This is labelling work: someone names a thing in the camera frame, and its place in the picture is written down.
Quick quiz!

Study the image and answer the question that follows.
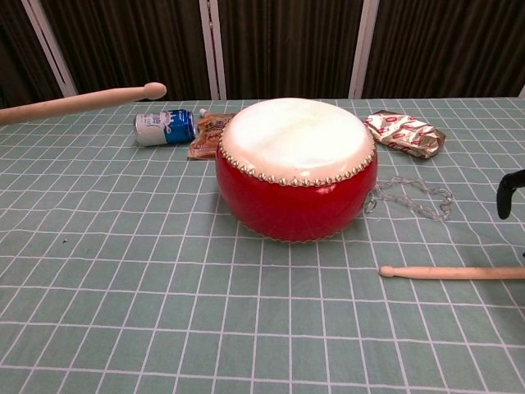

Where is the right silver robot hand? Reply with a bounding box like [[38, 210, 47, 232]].
[[496, 168, 525, 221]]

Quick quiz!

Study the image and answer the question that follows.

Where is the wooden drumstick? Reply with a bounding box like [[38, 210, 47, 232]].
[[0, 81, 168, 126], [379, 265, 525, 281]]

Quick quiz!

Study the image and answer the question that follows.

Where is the red drum white skin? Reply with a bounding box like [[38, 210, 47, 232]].
[[214, 97, 377, 244]]

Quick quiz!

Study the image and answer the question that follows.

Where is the silver red foil packet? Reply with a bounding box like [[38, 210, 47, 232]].
[[363, 109, 446, 160]]

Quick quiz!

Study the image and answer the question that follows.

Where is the dark pleated screen panel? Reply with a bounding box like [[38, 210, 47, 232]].
[[217, 0, 364, 101], [363, 0, 525, 99], [40, 0, 212, 103], [0, 0, 66, 112]]

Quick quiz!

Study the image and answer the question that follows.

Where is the brown sauce pouch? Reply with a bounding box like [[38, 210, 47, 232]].
[[187, 108, 235, 160]]

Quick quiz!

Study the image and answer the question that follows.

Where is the blue white drink can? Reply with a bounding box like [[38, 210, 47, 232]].
[[135, 108, 198, 148]]

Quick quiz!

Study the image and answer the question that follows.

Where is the green checked tablecloth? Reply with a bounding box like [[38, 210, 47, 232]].
[[0, 98, 525, 394]]

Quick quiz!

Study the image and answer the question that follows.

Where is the clear plastic chain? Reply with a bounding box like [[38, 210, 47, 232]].
[[363, 175, 454, 222]]

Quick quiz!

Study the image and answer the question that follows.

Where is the white screen frame post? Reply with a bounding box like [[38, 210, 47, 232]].
[[349, 0, 381, 99], [199, 0, 228, 101], [20, 0, 82, 99]]

